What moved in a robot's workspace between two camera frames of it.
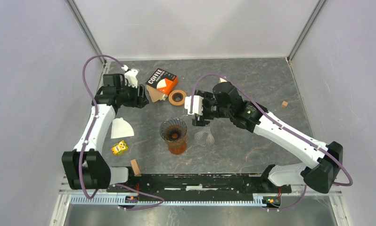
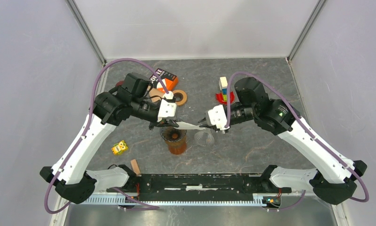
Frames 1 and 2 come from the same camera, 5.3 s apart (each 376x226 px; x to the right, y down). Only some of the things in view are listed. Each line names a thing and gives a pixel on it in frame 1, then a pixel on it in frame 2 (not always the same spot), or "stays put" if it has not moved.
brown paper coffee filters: x=156 y=94 stays put
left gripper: x=143 y=101 to x=164 y=122
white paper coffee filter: x=121 y=128 to x=183 y=125
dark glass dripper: x=173 y=129 stays put
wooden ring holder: x=177 y=98 stays put
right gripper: x=199 y=121 to x=211 y=125
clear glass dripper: x=204 y=137 stays put
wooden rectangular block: x=135 y=168 stays put
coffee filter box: x=163 y=81 stays put
